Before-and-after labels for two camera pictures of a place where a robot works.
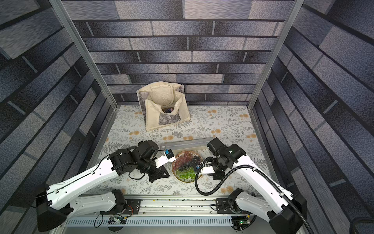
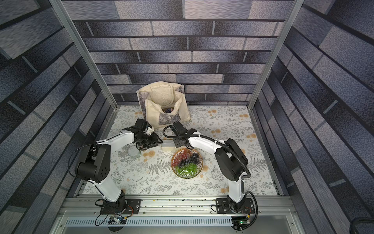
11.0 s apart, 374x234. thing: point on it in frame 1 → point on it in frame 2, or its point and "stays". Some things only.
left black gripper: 160,173 → 156,141
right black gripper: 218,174 → 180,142
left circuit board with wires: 120,218 stays
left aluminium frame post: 59,6 stays
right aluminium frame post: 295,7 stays
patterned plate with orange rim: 184,165 stays
